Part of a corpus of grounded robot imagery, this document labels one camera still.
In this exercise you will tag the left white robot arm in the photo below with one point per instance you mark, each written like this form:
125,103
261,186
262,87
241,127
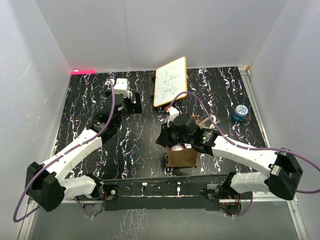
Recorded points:
46,183

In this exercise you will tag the patterned canvas tote bag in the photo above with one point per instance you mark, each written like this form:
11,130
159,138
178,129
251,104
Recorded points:
187,158

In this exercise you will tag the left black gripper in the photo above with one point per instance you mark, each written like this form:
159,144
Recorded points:
134,108

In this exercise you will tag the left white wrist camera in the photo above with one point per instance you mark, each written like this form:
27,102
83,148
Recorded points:
121,87

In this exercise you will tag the blue beverage can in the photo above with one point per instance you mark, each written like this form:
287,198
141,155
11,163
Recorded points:
240,112

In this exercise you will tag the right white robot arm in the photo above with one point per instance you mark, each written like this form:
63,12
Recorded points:
276,171

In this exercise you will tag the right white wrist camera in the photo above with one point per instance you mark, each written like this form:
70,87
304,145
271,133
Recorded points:
172,114

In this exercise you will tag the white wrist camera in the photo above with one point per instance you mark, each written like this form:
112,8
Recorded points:
172,114
121,87

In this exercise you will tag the purple can front left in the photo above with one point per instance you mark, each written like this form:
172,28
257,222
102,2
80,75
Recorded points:
177,147

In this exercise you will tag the black front base bar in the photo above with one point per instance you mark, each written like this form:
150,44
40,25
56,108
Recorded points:
170,193

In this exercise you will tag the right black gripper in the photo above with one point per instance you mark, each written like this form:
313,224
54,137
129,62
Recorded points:
164,139

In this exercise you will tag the small wood-framed whiteboard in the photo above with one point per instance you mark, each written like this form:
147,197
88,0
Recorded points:
170,80

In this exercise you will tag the pink tape strip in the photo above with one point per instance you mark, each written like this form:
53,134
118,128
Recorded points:
82,72

